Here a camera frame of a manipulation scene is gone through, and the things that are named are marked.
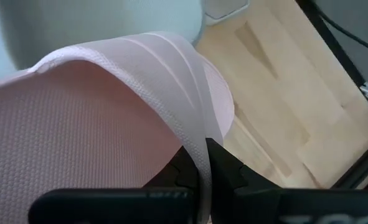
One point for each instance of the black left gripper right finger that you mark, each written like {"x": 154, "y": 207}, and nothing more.
{"x": 264, "y": 205}

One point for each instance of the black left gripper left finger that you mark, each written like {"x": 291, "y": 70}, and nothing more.
{"x": 124, "y": 205}

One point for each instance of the black aluminium table frame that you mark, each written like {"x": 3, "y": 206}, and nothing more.
{"x": 328, "y": 40}

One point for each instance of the pink slide sandal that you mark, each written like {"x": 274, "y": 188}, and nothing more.
{"x": 78, "y": 124}

